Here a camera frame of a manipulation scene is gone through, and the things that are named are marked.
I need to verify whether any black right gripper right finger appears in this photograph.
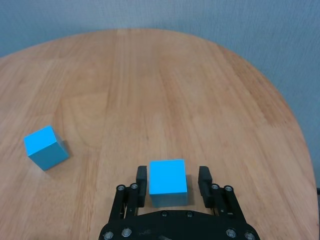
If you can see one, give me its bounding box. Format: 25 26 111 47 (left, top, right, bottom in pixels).
198 166 247 223

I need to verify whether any blue cube block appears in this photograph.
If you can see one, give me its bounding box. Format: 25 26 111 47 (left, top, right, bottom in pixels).
23 125 70 172
148 159 188 208

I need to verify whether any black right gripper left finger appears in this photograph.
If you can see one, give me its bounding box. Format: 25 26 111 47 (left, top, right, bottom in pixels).
109 165 150 222

